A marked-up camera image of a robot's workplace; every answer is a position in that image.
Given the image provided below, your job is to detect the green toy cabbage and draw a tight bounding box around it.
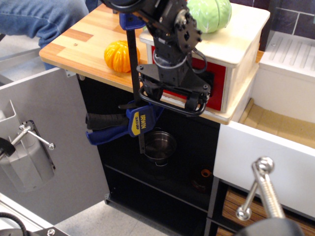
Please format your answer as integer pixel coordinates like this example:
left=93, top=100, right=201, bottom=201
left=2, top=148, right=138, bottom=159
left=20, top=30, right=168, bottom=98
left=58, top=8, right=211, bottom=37
left=187, top=0, right=232, bottom=33

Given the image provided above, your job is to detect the blue jeans person leg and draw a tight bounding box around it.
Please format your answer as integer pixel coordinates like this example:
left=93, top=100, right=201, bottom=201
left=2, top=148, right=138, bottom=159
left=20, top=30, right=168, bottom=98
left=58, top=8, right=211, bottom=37
left=0, top=0, right=101, bottom=71

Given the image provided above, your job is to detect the black metal drawer handle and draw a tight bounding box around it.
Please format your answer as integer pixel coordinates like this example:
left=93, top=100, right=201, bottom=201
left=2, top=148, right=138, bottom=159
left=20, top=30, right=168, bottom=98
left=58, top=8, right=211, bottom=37
left=139, top=72, right=211, bottom=117

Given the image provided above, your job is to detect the light plywood box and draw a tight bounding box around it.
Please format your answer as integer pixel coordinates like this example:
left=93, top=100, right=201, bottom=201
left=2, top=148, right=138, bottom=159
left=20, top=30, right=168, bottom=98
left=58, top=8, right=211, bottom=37
left=139, top=1, right=271, bottom=114

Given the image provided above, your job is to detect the steel clamp screw right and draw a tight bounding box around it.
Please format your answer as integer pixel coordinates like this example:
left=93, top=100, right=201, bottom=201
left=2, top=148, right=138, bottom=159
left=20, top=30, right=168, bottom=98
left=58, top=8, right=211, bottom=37
left=235, top=156, right=306, bottom=236

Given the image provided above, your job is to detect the small steel pot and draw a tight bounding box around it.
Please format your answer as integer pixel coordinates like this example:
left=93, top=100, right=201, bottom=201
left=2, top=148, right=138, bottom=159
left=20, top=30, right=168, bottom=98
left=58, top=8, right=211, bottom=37
left=145, top=129, right=177, bottom=167

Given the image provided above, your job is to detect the black cable bottom left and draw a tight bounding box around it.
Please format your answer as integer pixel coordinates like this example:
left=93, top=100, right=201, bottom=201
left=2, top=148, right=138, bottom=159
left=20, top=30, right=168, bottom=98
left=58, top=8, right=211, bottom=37
left=0, top=211, right=28, bottom=236

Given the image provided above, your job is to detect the brown toy bottle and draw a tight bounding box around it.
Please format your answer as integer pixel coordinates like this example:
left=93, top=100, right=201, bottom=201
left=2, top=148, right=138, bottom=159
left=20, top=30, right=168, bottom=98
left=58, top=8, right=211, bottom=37
left=190, top=167, right=212, bottom=193

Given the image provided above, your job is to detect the steel clamp screw left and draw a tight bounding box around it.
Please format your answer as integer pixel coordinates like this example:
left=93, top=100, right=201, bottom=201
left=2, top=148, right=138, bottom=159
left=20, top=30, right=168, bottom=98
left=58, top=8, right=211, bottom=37
left=0, top=124, right=56, bottom=160

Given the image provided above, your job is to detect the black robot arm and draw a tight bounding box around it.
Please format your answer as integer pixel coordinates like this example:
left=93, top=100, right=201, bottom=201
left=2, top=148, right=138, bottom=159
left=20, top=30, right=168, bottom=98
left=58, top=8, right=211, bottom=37
left=104, top=0, right=211, bottom=116

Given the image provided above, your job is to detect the red front wooden drawer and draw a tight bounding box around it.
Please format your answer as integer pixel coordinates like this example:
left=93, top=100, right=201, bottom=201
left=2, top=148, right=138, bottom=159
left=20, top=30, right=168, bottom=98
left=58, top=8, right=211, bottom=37
left=151, top=46, right=226, bottom=111

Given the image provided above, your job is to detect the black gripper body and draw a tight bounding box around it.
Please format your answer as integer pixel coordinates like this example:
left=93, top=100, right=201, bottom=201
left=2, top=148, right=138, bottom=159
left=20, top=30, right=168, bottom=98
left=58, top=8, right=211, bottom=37
left=137, top=62, right=207, bottom=87

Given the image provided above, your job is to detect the grey cabinet door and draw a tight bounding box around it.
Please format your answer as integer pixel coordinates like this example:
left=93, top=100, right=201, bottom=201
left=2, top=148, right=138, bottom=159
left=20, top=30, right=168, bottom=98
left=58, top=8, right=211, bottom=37
left=0, top=68, right=108, bottom=224

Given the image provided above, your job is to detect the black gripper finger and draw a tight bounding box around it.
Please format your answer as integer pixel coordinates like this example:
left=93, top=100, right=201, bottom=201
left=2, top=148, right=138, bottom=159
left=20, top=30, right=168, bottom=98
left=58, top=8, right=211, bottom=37
left=185, top=92, right=201, bottom=110
left=143, top=79, right=163, bottom=100

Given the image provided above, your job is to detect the orange toy pumpkin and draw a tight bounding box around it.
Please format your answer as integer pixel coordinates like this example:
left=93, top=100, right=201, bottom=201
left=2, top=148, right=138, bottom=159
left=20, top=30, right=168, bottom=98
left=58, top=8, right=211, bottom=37
left=104, top=40, right=131, bottom=73

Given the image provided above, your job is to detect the black cabinet shelf unit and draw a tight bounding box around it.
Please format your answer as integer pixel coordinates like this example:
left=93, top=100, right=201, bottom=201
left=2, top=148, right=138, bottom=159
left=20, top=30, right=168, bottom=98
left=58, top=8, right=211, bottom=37
left=77, top=76, right=237, bottom=236

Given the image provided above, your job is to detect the blue Irwin bar clamp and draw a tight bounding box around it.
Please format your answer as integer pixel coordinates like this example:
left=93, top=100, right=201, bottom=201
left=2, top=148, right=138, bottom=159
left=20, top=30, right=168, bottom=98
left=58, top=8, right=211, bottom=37
left=86, top=13, right=163, bottom=153

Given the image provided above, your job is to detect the steel clamp screw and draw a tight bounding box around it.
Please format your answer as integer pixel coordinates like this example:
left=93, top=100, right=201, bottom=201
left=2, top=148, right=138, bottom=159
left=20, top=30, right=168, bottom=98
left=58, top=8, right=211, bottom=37
left=235, top=156, right=306, bottom=236
left=0, top=124, right=56, bottom=160

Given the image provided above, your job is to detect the grey plastic door bin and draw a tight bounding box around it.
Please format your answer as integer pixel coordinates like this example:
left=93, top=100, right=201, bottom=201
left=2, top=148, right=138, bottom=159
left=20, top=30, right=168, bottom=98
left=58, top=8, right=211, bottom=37
left=0, top=101, right=55, bottom=192

